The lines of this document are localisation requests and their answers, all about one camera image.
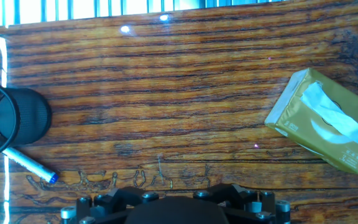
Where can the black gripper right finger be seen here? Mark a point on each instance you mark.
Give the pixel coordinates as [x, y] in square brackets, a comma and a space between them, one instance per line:
[247, 202]

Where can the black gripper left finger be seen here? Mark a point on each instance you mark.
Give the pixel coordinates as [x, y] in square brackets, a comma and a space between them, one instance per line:
[104, 205]

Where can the white marker pen blue cap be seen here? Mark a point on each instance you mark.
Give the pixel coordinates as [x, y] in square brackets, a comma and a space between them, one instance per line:
[30, 164]

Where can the black mesh pen holder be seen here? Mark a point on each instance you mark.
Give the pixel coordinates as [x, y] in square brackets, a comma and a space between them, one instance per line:
[30, 118]

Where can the gold tissue pack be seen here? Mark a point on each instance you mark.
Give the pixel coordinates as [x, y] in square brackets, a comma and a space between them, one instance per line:
[306, 124]

